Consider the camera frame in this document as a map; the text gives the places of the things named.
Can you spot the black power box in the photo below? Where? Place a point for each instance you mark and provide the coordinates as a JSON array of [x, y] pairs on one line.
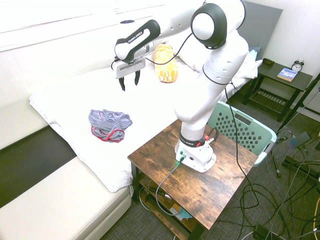
[[262, 232]]

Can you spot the rustic wooden side table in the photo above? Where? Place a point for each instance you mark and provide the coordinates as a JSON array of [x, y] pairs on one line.
[[200, 185]]

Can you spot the teal card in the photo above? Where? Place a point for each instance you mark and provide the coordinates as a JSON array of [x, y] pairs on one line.
[[185, 215]]

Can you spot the white bed blanket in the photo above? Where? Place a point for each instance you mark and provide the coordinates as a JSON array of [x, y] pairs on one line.
[[75, 95]]

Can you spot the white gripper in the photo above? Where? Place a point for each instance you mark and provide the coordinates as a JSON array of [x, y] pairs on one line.
[[130, 67]]

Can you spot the grey power adapter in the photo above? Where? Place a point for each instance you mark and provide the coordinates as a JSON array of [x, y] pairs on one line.
[[301, 140]]

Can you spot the grey headboard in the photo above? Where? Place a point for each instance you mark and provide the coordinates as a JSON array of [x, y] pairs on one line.
[[265, 25]]

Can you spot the black alarm clock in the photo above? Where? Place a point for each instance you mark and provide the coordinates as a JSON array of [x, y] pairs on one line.
[[297, 66]]

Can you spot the black nightstand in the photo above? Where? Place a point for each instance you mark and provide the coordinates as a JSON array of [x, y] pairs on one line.
[[275, 72]]

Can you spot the mint green laundry basket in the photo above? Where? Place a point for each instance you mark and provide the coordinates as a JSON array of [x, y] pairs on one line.
[[250, 130]]

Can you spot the yellow patterned pillow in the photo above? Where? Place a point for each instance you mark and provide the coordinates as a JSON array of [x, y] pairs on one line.
[[166, 70]]

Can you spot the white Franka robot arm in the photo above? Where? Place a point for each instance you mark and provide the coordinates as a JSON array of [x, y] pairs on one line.
[[220, 67]]

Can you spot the blue book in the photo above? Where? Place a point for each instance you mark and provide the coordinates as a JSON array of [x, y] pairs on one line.
[[287, 74]]

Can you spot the cream upholstered bed frame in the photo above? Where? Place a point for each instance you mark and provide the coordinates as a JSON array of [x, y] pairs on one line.
[[50, 195]]

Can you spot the grey clothes with red trim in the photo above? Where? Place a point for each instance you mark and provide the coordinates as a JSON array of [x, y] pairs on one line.
[[110, 120]]

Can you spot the small dark box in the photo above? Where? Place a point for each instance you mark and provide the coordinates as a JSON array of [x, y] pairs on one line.
[[268, 62]]

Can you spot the black round disc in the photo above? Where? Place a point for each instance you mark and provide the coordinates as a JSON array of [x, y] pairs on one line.
[[127, 21]]

